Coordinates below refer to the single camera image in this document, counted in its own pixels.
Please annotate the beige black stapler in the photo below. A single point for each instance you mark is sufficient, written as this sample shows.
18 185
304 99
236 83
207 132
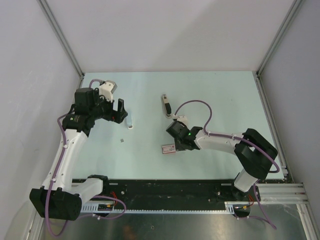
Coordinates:
166 106

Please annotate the aluminium frame rail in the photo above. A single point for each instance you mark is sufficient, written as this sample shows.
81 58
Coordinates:
282 193

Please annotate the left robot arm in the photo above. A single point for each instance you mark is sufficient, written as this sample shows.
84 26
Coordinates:
57 198

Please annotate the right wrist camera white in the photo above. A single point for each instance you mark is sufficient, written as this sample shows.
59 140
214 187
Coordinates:
181 118

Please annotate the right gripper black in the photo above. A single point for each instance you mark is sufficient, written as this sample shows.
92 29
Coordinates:
179 147

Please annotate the red staple box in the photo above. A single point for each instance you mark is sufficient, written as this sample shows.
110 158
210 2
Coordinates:
168 149

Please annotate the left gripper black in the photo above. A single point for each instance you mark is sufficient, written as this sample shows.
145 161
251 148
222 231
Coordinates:
118 116

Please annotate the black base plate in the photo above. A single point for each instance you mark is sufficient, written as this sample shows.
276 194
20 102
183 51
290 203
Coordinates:
177 195

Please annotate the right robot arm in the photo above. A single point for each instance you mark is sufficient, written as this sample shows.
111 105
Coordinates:
256 155

